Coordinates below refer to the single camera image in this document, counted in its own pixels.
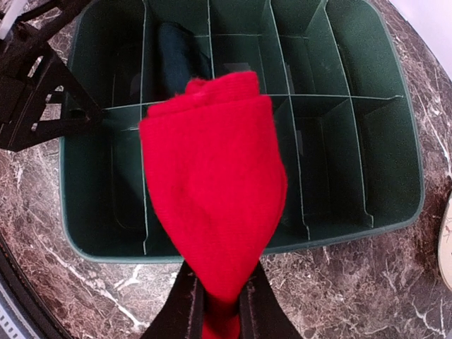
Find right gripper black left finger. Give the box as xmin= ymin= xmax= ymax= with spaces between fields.
xmin=141 ymin=262 xmax=205 ymax=339

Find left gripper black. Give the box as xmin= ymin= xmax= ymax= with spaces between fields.
xmin=1 ymin=1 xmax=104 ymax=151

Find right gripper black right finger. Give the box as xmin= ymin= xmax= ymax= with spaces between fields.
xmin=239 ymin=263 xmax=302 ymax=339

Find dark green sock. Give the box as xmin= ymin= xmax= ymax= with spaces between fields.
xmin=157 ymin=22 xmax=212 ymax=99

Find red santa sock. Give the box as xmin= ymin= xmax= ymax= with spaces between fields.
xmin=139 ymin=71 xmax=287 ymax=338

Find green compartment tray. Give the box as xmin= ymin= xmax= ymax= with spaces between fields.
xmin=60 ymin=1 xmax=424 ymax=263

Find beige decorated plate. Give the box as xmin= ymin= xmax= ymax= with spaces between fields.
xmin=438 ymin=197 xmax=452 ymax=290

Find black front rail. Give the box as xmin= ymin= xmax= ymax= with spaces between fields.
xmin=1 ymin=239 xmax=71 ymax=338

